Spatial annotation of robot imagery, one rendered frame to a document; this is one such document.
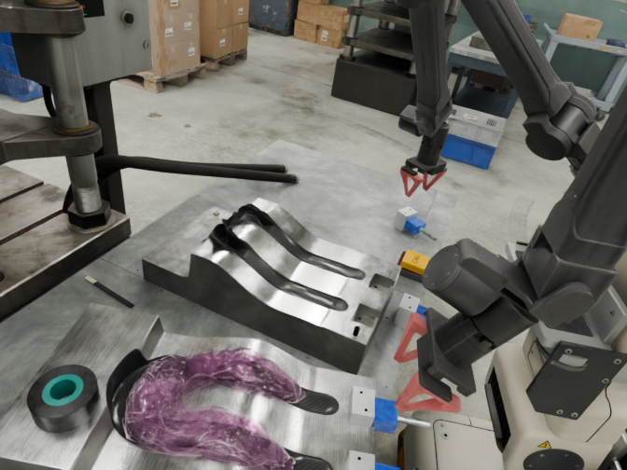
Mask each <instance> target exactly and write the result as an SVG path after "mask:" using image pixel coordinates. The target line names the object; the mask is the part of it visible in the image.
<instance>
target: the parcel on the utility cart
mask: <svg viewBox="0 0 627 470"><path fill-rule="evenodd" d="M602 24H603V22H602V21H599V20H596V19H591V18H588V17H583V16H580V15H575V14H569V13H565V14H564V16H563V18H562V21H561V24H560V26H559V28H558V31H557V33H556V34H557V35H563V36H567V37H572V38H576V39H581V40H586V41H591V42H594V40H595V38H596V37H597V35H598V33H599V31H600V29H601V26H602Z"/></svg>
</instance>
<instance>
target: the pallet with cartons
mask: <svg viewBox="0 0 627 470"><path fill-rule="evenodd" d="M248 10H249V0H200V10H199V11H200V59H202V60H205V70H209V71H213V72H216V71H218V69H219V65H218V64H223V65H227V66H231V65H234V64H235V62H234V60H235V59H238V60H243V61H244V60H247V45H248V27H249V23H248Z"/></svg>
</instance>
